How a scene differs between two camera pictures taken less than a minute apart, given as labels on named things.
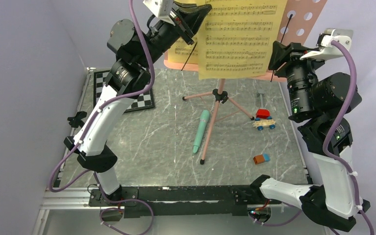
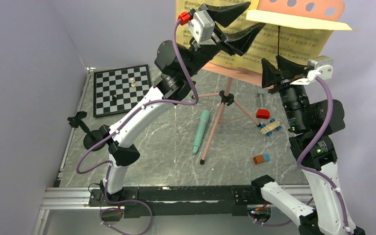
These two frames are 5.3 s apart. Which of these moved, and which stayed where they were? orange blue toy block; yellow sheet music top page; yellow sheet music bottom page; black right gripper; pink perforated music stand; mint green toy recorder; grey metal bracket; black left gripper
Moved: black right gripper; yellow sheet music bottom page; yellow sheet music top page; black left gripper; pink perforated music stand
Stayed: mint green toy recorder; orange blue toy block; grey metal bracket
